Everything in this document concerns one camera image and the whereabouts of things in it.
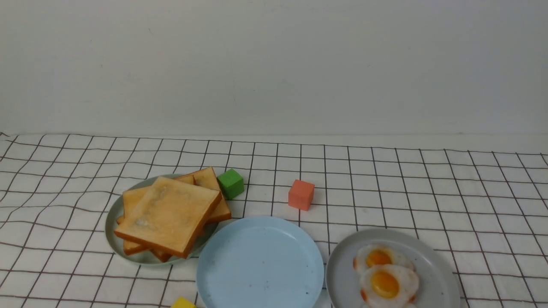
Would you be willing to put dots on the toast slice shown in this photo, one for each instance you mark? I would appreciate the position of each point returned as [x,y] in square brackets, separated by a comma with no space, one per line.
[132,197]
[169,216]
[133,248]
[208,179]

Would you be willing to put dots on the fried egg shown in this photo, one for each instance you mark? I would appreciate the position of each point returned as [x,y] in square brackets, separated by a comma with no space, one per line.
[377,254]
[389,286]

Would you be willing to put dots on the orange cube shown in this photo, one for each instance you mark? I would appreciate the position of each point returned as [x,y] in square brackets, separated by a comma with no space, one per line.
[301,195]

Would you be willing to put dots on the green cube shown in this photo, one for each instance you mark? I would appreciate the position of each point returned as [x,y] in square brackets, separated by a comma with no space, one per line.
[231,184]

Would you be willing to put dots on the light blue plate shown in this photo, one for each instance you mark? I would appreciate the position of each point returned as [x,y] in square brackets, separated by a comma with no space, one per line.
[260,262]

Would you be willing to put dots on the green plate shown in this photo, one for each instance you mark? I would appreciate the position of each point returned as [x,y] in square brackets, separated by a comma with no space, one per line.
[147,258]

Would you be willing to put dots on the yellow cube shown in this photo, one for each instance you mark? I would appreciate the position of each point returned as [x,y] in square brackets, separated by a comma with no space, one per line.
[182,302]

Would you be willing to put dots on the grey plate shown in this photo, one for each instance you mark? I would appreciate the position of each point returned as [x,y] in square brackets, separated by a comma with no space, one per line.
[438,286]

